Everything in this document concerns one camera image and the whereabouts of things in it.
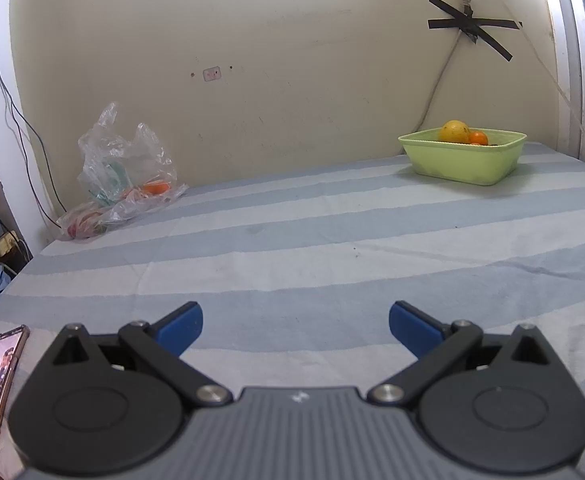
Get orange cherry tomato with stem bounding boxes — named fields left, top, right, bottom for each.
left=469, top=130, right=489, bottom=145

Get green plastic basket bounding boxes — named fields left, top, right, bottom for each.
left=398, top=128, right=527, bottom=186

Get striped blue white bedsheet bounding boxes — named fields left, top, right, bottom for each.
left=0, top=143, right=585, bottom=473

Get clear plastic bag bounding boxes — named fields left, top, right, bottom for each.
left=57, top=103, right=188, bottom=240

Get yellow lemon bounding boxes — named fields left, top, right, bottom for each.
left=438, top=120, right=471, bottom=144

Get black tape cross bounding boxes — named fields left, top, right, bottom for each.
left=428, top=0, right=521, bottom=62

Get dark wall cable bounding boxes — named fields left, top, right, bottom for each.
left=412, top=29, right=466, bottom=134

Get black hanging wires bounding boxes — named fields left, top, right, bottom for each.
left=0, top=0, right=69, bottom=231

